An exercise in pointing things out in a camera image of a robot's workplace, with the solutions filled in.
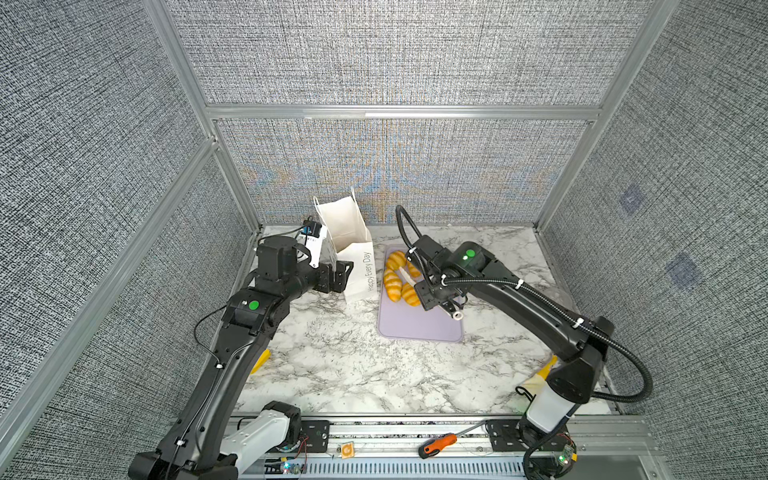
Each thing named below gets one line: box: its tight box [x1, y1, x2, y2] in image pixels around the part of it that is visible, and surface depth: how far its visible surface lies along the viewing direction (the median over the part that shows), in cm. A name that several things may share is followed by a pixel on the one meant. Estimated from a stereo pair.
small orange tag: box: [341, 443, 354, 459], surface depth 73 cm
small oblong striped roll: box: [384, 269, 402, 302], surface depth 100 cm
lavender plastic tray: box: [378, 244, 463, 343], surface depth 94 cm
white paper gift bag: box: [313, 188, 378, 303], surface depth 92 cm
